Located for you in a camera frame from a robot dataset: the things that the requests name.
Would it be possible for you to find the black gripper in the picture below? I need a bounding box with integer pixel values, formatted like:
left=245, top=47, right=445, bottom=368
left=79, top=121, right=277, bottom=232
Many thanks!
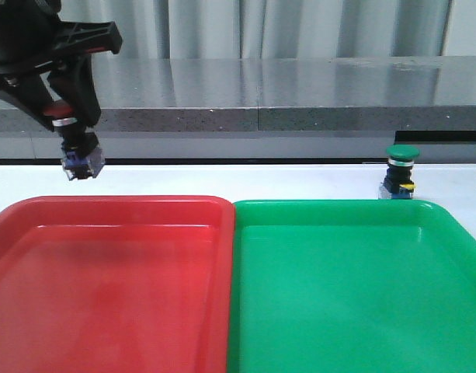
left=0, top=1, right=123, bottom=131

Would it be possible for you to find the red plastic tray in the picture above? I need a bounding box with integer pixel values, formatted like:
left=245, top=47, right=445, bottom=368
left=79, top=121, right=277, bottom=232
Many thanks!
left=0, top=196, right=235, bottom=372

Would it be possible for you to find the red mushroom push button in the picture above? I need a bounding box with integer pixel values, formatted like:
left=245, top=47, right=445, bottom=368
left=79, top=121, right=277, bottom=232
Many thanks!
left=43, top=100, right=106, bottom=181

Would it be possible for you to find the grey stone counter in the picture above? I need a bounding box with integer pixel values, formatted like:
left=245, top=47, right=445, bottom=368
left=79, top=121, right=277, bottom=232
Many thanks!
left=0, top=56, right=476, bottom=161

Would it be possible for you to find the grey curtain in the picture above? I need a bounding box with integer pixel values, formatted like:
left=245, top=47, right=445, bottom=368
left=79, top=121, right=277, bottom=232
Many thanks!
left=60, top=0, right=451, bottom=59

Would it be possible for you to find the green plastic tray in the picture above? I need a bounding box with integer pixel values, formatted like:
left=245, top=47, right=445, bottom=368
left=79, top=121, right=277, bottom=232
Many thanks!
left=228, top=200, right=476, bottom=372

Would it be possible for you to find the green mushroom push button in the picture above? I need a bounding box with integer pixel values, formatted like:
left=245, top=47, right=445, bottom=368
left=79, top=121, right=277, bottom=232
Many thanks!
left=378, top=145, right=420, bottom=200

